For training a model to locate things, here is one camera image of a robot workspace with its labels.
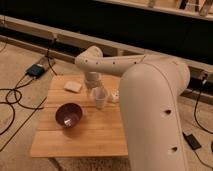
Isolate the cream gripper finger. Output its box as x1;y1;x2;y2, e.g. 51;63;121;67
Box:
86;88;91;97

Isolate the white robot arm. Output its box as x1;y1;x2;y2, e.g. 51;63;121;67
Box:
75;46;190;171

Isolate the dark purple ceramic bowl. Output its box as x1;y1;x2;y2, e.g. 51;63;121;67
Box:
55;103;83;128

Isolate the white sponge block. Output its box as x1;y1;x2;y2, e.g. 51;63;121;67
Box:
64;81;82;93

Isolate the wooden table board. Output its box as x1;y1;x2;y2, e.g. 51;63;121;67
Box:
30;74;128;158

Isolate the black power adapter box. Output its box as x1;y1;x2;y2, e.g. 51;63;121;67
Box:
26;64;45;78

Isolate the black power brick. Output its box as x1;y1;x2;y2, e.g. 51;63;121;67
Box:
183;134;201;150

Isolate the black floor cable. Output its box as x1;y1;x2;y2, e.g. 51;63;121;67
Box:
0;49;58;153
193;78;213;169

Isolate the black right floor cable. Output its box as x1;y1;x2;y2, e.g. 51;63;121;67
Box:
193;78;213;169

